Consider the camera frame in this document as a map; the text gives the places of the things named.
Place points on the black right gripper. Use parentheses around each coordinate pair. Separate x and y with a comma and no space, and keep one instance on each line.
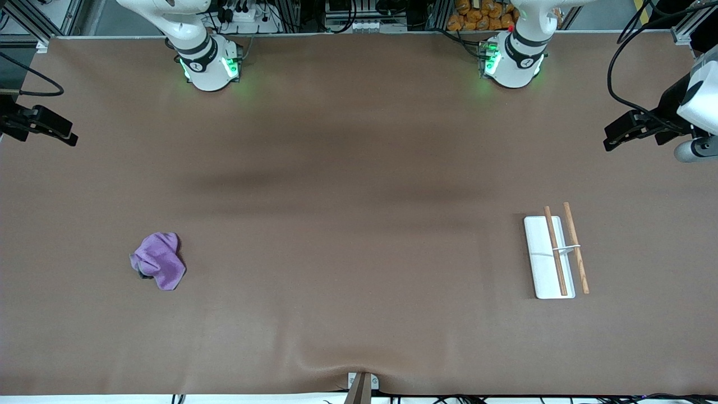
(8,121)

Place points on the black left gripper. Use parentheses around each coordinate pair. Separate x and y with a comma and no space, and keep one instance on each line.
(667,104)

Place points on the purple towel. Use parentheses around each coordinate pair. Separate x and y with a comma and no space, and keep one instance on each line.
(160,261)

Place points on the white rectangular tray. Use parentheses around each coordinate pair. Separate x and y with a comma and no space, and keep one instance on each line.
(541,269)

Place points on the orange snack bag pile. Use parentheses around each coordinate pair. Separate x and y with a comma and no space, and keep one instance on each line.
(477,17)

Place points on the white power strip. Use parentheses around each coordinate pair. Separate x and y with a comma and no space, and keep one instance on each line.
(247,15)

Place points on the black control equipment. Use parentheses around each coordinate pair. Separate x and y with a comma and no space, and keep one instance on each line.
(392,7)

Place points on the brown table mat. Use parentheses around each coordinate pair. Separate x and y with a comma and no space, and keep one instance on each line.
(359,168)

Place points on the white terminal block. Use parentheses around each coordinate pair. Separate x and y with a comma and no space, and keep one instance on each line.
(376,26)

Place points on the aluminium frame profile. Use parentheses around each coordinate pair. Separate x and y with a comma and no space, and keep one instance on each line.
(56,22)
(693,25)

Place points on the camera mount post bracket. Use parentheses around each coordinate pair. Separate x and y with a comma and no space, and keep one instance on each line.
(360,393)

